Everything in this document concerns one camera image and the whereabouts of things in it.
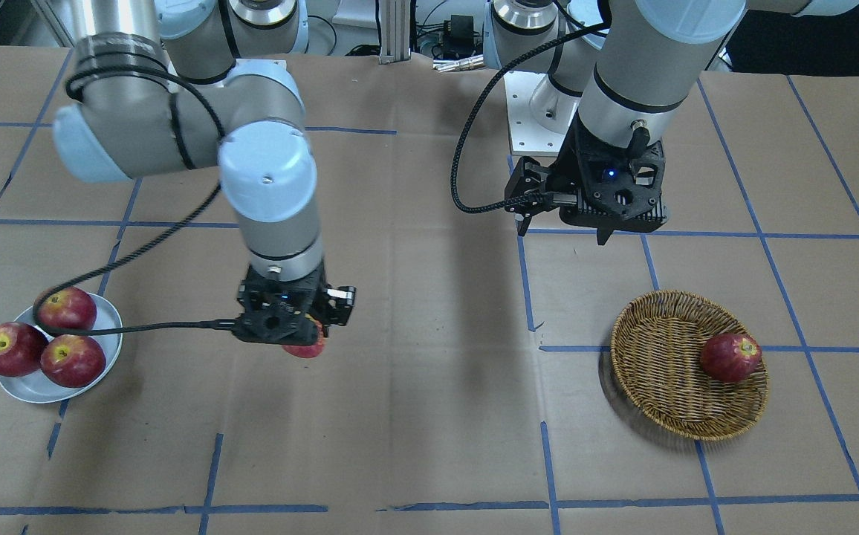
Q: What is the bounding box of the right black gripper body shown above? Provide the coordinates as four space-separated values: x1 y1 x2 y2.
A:
232 263 356 346

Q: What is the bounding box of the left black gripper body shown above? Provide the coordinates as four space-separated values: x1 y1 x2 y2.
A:
505 118 670 231

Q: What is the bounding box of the red yellow apple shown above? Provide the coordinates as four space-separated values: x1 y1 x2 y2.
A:
281 315 325 359

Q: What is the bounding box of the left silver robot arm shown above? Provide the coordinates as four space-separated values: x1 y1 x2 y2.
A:
479 1 857 244

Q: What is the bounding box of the woven wicker basket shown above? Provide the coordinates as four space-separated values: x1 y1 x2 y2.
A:
610 289 770 441

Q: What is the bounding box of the dark red apple in basket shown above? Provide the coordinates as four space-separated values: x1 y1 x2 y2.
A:
700 332 762 383

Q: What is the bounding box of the red apple plate back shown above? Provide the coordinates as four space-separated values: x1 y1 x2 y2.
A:
34 287 97 331

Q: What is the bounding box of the red apple plate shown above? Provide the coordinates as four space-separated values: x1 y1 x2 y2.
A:
34 287 97 331
0 322 48 378
40 334 107 387

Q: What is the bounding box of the red apple plate front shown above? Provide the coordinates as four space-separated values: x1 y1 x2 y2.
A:
40 334 107 387

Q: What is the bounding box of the light blue plate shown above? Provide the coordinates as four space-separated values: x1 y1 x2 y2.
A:
0 293 124 404

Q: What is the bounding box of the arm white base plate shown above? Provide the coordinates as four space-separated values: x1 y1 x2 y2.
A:
235 59 287 77
503 71 581 157

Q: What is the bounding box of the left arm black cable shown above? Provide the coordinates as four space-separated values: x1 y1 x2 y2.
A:
450 21 612 215

